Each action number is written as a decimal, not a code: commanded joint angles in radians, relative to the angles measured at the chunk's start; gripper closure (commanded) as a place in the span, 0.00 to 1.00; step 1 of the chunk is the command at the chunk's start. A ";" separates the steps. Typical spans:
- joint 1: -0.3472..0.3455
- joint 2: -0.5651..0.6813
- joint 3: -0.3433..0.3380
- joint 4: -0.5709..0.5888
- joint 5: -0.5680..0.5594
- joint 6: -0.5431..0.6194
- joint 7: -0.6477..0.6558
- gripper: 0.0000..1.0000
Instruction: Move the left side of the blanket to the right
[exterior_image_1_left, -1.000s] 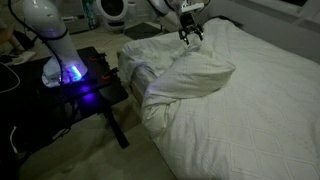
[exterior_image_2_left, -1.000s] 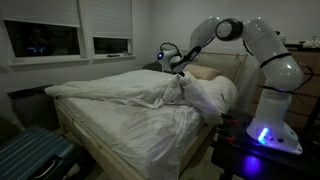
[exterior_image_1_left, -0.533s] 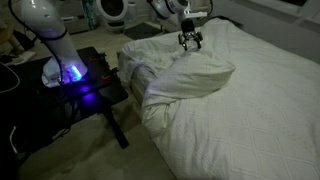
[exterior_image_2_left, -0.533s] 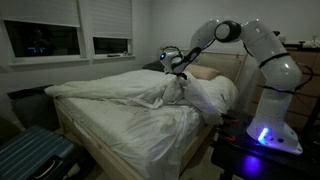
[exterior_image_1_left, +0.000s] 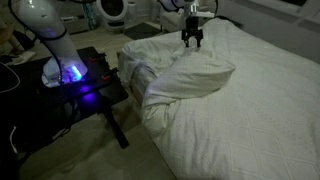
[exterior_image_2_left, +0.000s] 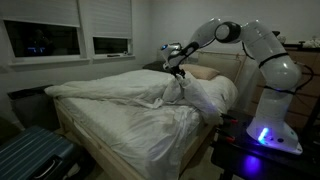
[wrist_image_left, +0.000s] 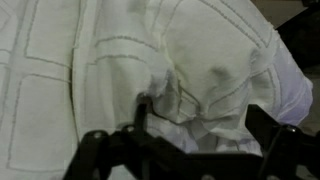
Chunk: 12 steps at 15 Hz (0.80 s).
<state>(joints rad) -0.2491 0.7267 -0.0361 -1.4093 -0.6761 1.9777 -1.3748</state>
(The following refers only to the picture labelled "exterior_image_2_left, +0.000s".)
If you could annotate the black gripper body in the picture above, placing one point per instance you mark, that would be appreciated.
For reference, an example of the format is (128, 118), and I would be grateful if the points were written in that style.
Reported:
(176, 70)

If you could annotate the white quilted blanket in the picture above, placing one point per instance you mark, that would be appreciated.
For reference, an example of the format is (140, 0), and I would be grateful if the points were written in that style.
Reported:
(126, 85)

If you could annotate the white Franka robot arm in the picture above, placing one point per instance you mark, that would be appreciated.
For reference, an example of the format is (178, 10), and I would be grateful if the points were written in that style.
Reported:
(276, 76)

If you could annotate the beige pillow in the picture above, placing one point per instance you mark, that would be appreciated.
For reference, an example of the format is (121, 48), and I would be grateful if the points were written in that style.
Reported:
(201, 71)

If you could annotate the dark grey pillow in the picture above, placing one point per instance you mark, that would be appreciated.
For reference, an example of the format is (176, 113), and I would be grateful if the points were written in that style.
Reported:
(153, 66)

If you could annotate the red black clamp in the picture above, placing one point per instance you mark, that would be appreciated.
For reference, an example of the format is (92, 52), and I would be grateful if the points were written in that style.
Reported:
(229, 118)
(225, 135)

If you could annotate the black remote control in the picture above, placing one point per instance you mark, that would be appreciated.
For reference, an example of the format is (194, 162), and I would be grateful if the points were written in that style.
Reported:
(113, 55)

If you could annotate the white bed sheet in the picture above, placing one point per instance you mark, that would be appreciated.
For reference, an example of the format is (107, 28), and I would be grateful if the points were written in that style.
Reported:
(140, 133)

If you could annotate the small dark window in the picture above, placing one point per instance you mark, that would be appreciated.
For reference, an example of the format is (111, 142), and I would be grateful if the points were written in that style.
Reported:
(110, 45)

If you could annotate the narrow white window blind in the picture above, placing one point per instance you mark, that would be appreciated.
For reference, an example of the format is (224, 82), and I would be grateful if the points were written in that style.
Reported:
(106, 18)

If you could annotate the white cup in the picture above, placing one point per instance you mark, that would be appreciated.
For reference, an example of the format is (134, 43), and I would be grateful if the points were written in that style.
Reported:
(282, 39)

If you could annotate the black robot table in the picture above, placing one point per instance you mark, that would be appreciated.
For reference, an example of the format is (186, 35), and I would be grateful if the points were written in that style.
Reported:
(266, 160)

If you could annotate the wooden dresser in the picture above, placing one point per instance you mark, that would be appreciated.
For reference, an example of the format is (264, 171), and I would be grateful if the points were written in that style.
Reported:
(306, 100)

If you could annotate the large dark window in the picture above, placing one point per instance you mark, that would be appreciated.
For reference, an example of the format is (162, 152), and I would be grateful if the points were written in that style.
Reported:
(41, 38)

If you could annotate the wide white window blind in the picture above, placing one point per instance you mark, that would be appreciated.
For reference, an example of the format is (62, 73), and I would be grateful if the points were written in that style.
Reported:
(40, 11)

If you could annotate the black storage box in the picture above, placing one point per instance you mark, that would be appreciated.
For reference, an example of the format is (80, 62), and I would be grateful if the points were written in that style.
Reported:
(31, 106)

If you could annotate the blue ribbed suitcase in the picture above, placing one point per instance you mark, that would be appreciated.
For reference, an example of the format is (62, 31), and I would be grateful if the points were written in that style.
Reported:
(30, 153)

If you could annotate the black stereo camera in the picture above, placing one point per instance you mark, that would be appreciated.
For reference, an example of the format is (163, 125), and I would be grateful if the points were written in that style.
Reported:
(276, 33)

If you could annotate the light wooden bed frame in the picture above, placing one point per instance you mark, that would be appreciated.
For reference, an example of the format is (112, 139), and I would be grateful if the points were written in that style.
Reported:
(100, 150)

